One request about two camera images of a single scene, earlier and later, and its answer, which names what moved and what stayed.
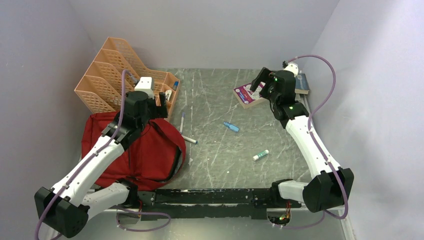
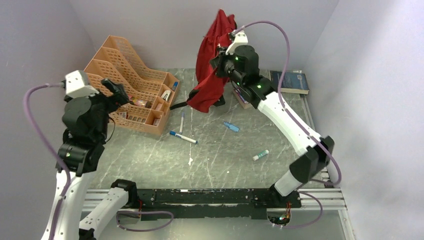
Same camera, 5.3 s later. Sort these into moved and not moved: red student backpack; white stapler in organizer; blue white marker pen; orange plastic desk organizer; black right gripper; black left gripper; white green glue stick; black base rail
Moved: black left gripper; red student backpack; black right gripper
Not moved: black base rail; white stapler in organizer; orange plastic desk organizer; white green glue stick; blue white marker pen
